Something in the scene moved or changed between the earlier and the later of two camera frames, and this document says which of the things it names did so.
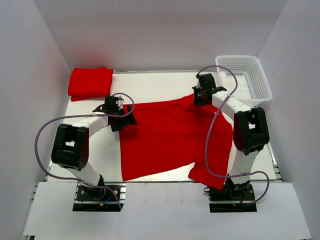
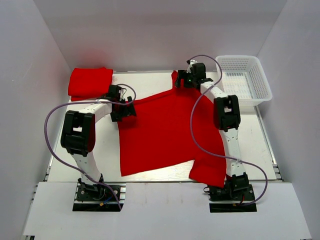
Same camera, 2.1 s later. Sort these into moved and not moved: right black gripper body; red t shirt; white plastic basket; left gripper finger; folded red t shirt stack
Moved: right black gripper body; left gripper finger; red t shirt
Not moved: folded red t shirt stack; white plastic basket
